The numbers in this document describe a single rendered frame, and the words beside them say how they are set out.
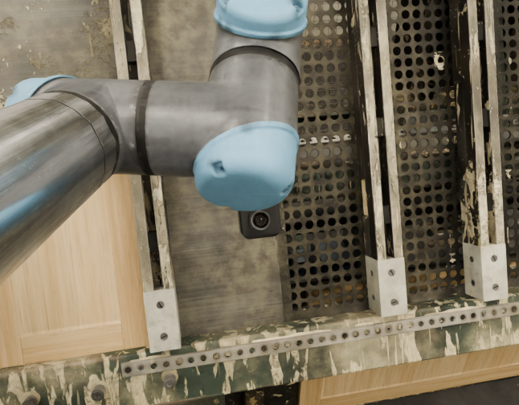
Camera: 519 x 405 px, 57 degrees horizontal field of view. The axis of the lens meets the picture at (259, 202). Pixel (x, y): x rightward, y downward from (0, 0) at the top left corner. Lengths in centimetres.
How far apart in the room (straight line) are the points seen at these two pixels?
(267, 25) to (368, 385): 142
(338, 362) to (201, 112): 84
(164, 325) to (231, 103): 71
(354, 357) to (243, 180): 83
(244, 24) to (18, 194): 22
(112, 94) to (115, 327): 75
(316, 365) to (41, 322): 58
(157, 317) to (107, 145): 69
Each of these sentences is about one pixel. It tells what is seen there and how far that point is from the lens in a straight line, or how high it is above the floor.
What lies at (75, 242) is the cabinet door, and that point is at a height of 109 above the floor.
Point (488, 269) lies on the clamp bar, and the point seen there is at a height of 98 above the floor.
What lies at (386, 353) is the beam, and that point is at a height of 83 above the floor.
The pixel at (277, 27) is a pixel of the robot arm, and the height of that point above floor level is 161.
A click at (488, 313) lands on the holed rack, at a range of 123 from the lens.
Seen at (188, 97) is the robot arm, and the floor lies 158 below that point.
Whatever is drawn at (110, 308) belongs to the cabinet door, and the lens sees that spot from 106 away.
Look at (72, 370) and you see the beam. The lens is 108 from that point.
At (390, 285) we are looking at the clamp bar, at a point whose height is 98.
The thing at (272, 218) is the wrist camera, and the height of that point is 139.
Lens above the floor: 171
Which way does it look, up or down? 35 degrees down
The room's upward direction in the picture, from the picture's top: straight up
